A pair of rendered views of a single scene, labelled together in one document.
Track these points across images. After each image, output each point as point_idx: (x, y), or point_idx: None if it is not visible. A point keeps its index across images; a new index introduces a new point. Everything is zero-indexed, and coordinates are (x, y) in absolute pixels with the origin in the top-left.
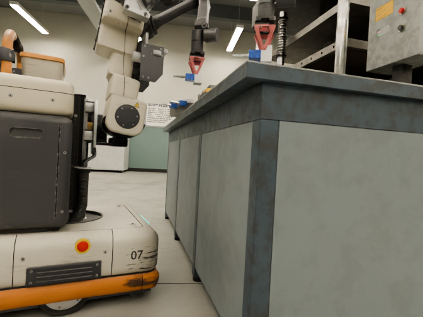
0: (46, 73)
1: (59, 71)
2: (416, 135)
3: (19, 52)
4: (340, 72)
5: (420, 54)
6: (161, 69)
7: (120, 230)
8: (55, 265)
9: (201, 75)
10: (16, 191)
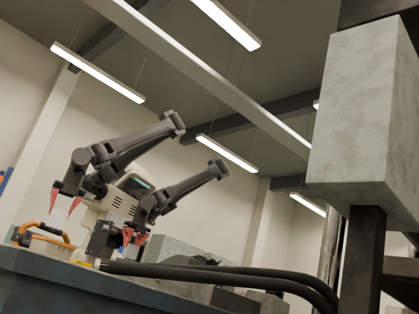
0: (37, 250)
1: (44, 248)
2: None
3: (58, 235)
4: (323, 233)
5: (311, 182)
6: (103, 243)
7: None
8: None
9: (128, 247)
10: None
